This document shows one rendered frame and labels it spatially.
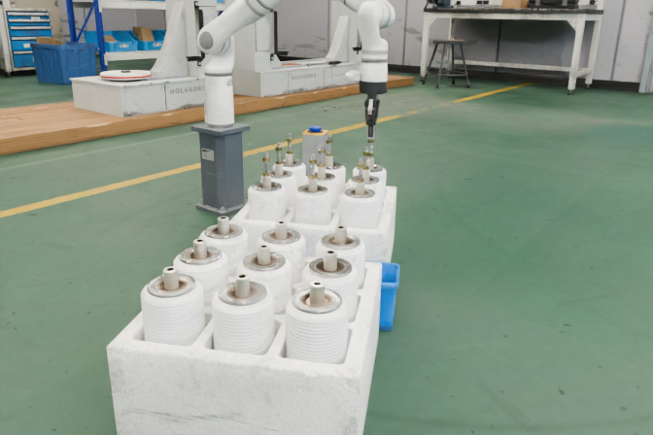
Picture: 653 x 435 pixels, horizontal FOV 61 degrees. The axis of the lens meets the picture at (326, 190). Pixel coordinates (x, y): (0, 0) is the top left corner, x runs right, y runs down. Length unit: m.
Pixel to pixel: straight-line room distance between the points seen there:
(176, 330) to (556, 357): 0.77
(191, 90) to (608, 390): 3.05
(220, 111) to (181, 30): 2.02
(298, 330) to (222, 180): 1.14
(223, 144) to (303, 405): 1.18
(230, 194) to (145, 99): 1.68
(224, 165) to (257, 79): 2.31
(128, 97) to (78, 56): 2.51
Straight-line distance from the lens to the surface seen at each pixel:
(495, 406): 1.11
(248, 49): 4.21
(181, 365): 0.89
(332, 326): 0.83
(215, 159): 1.89
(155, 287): 0.92
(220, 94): 1.87
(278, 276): 0.95
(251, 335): 0.86
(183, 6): 3.87
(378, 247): 1.31
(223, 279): 1.01
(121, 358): 0.93
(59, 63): 5.85
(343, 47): 5.17
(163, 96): 3.58
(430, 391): 1.11
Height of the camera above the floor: 0.67
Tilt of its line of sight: 18 degrees down
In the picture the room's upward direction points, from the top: 1 degrees clockwise
